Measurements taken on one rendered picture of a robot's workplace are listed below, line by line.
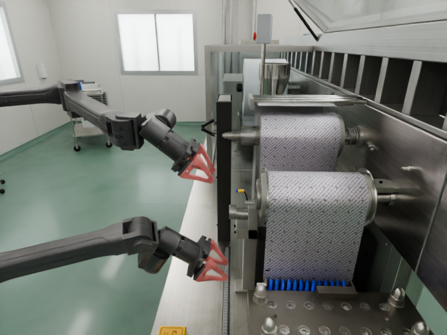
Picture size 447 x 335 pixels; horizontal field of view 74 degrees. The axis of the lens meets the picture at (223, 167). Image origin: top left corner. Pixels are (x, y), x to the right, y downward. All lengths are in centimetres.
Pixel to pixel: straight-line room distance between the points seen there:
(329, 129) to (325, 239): 33
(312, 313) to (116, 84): 623
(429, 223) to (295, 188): 28
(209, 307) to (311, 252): 35
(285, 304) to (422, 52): 65
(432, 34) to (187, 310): 91
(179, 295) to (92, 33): 612
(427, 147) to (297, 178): 28
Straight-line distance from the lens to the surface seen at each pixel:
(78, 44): 687
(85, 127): 565
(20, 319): 246
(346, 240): 82
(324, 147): 95
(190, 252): 77
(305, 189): 73
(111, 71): 666
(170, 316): 95
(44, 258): 79
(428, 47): 80
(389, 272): 95
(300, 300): 82
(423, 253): 78
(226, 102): 97
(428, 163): 75
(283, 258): 81
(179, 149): 70
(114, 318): 222
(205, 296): 99
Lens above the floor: 161
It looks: 23 degrees down
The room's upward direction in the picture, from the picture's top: straight up
